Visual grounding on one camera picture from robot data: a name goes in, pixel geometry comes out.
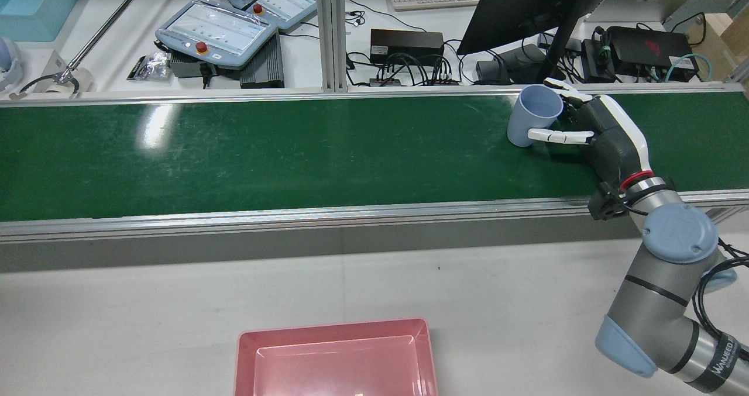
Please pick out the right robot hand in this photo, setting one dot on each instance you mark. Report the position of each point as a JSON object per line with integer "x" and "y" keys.
{"x": 614, "y": 144}

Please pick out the blue plastic cup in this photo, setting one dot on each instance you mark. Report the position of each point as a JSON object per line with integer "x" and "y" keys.
{"x": 526, "y": 121}

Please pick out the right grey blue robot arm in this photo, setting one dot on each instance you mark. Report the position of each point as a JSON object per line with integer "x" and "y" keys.
{"x": 661, "y": 302}

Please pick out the brown cardboard box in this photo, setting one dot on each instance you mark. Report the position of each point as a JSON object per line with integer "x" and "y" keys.
{"x": 722, "y": 45}

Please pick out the black power box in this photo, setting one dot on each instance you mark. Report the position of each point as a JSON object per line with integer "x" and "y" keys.
{"x": 406, "y": 45}

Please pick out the pink plastic box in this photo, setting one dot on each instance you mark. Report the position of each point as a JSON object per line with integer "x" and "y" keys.
{"x": 336, "y": 361}

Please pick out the black power adapter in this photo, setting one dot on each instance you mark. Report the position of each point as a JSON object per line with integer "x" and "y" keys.
{"x": 597, "y": 62}

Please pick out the black mini computer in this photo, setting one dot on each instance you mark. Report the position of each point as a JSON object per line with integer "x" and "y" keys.
{"x": 649, "y": 51}

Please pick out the black monitor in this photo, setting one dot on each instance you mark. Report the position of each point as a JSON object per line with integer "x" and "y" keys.
{"x": 515, "y": 10}

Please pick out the black usb hub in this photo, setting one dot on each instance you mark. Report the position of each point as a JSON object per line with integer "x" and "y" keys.
{"x": 383, "y": 82}

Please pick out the green conveyor belt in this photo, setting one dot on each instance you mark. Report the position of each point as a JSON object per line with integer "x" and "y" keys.
{"x": 292, "y": 150}

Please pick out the large blue teach pendant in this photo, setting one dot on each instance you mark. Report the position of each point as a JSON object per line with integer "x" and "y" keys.
{"x": 216, "y": 30}

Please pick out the plastic bag with black parts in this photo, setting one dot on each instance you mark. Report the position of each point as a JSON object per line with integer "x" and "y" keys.
{"x": 149, "y": 66}

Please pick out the metal reacher grabber tool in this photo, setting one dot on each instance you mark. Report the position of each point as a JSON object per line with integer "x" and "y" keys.
{"x": 96, "y": 33}

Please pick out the white tape roll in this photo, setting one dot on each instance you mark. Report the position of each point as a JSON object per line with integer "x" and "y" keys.
{"x": 79, "y": 80}

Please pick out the teal plastic bin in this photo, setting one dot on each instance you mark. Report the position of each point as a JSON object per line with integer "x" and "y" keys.
{"x": 35, "y": 4}

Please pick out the coiled blue translucent tube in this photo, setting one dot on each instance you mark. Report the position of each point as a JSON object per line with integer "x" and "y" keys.
{"x": 9, "y": 62}

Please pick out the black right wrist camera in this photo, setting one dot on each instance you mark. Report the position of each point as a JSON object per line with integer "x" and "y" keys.
{"x": 605, "y": 203}

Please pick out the aluminium extrusion post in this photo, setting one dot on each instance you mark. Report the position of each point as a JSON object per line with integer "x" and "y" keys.
{"x": 330, "y": 33}

